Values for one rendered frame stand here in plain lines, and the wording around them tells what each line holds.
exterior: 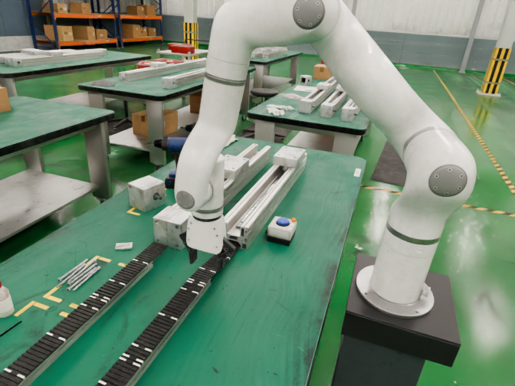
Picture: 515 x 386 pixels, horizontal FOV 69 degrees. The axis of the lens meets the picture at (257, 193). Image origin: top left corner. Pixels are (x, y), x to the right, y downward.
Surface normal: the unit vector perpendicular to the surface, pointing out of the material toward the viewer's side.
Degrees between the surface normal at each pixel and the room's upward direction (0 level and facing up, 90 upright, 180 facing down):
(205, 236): 90
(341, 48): 62
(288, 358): 0
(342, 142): 90
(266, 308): 0
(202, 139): 43
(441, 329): 1
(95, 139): 90
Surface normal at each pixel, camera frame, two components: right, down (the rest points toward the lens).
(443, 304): 0.07, -0.89
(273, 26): -0.76, 0.50
